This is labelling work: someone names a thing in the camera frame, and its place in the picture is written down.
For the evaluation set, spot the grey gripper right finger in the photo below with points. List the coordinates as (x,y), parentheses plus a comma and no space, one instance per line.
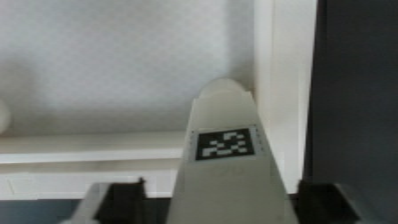
(330,205)

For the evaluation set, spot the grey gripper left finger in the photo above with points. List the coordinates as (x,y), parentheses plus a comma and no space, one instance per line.
(113,205)

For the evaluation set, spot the white desk top tray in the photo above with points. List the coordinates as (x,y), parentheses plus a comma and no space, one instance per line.
(106,63)

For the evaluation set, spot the white L-shaped obstacle fence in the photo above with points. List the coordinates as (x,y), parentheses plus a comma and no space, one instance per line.
(31,186)

